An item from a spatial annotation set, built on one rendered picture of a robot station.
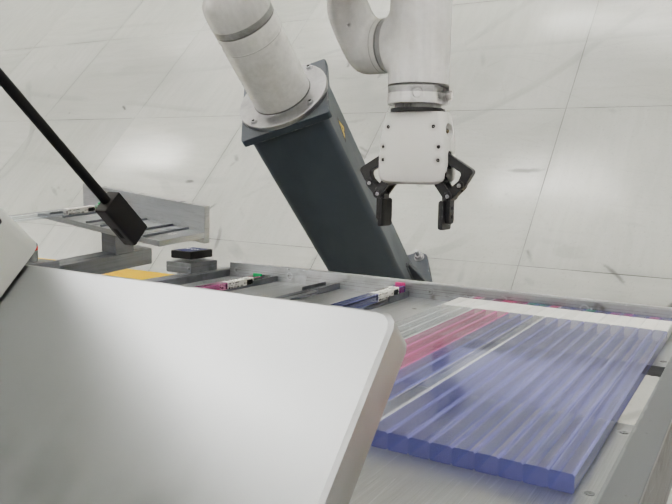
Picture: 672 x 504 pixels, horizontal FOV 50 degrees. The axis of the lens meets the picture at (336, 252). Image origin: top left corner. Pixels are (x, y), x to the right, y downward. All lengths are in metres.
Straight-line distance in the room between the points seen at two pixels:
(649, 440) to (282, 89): 1.06
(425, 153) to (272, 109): 0.51
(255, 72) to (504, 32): 1.46
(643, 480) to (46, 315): 0.34
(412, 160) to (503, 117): 1.36
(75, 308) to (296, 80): 1.28
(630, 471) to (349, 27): 0.74
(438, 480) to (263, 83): 1.07
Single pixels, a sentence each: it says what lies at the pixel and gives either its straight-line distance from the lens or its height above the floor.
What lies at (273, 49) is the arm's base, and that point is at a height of 0.84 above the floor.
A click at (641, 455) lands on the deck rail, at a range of 0.46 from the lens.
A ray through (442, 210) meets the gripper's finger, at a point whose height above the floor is 0.79.
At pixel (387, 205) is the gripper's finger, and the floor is 0.78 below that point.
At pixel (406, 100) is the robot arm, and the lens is 0.98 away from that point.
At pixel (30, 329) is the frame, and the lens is 0.17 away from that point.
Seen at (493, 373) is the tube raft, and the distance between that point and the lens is 0.60.
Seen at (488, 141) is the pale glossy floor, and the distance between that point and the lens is 2.27.
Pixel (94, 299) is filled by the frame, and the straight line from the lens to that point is 0.16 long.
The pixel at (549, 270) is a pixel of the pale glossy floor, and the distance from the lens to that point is 1.89.
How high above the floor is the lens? 1.48
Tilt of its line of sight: 44 degrees down
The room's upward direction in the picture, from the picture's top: 29 degrees counter-clockwise
